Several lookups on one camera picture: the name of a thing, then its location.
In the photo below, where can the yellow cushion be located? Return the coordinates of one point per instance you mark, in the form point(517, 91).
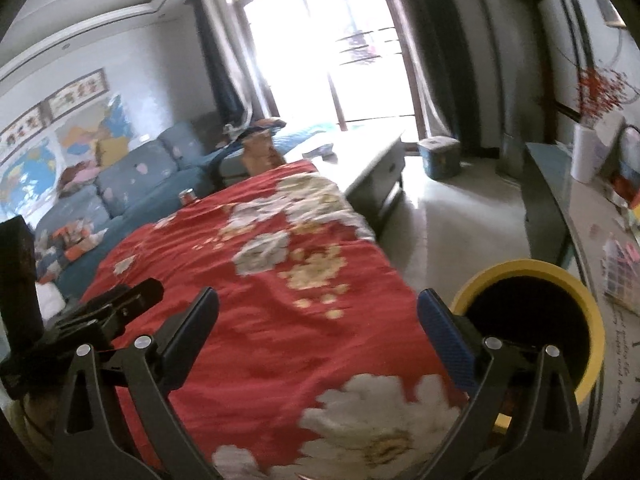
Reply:
point(112, 152)

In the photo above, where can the glass balcony door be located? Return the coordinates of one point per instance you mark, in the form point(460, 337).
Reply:
point(300, 60)

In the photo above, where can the world map poster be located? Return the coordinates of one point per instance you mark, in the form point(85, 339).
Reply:
point(30, 175)

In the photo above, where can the long calligraphy frame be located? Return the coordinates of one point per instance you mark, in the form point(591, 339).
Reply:
point(22, 125)

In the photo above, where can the dark curtain beside air conditioner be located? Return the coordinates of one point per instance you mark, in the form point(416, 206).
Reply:
point(430, 60)

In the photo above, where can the blue storage stool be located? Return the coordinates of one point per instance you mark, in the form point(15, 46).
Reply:
point(439, 157)

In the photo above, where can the grey tower air conditioner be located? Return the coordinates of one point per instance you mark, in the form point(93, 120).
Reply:
point(510, 110)

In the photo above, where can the glass-topped media cabinet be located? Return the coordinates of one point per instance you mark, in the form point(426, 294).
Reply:
point(545, 195)

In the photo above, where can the blue fabric sofa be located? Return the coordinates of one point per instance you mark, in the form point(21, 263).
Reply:
point(130, 185)

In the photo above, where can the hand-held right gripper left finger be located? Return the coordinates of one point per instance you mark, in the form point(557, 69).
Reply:
point(192, 327)

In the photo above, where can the person's left forearm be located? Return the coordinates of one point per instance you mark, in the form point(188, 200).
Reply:
point(40, 420)

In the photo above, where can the short calligraphy frame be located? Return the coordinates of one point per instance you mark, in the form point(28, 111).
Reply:
point(75, 94)

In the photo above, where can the red floral blanket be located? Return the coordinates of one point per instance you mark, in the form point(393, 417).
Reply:
point(300, 350)

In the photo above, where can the orange and white clothes pile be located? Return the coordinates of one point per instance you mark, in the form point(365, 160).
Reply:
point(70, 247)

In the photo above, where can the white paper piece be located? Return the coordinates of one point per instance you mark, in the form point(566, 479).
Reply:
point(319, 150)

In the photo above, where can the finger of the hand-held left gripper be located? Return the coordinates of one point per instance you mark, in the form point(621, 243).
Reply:
point(130, 302)

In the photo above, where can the grey coffee table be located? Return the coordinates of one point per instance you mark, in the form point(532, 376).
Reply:
point(360, 160)

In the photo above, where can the white cloth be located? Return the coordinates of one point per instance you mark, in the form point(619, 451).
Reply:
point(50, 300)

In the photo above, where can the brown paper bag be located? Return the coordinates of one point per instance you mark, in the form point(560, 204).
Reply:
point(260, 157)

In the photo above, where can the white vase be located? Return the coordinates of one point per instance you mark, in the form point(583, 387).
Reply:
point(587, 155)

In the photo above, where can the pink clothes pile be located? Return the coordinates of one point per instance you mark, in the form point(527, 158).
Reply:
point(77, 177)

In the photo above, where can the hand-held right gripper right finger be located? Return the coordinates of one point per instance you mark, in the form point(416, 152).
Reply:
point(445, 342)

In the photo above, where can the hanging red laundry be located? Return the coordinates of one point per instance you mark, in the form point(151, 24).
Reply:
point(357, 40)

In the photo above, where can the clear plastic bead box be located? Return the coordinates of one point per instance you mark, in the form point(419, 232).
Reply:
point(620, 270)

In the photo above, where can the red drink can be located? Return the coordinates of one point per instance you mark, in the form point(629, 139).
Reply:
point(187, 196)

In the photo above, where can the gold wall shelf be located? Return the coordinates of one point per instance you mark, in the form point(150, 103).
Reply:
point(617, 22)

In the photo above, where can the yellow waste bin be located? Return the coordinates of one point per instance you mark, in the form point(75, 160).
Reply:
point(525, 267)

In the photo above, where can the dark curtain beside sofa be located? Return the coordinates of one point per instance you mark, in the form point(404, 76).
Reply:
point(220, 70)

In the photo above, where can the country map poster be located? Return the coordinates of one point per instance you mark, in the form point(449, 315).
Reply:
point(80, 135)

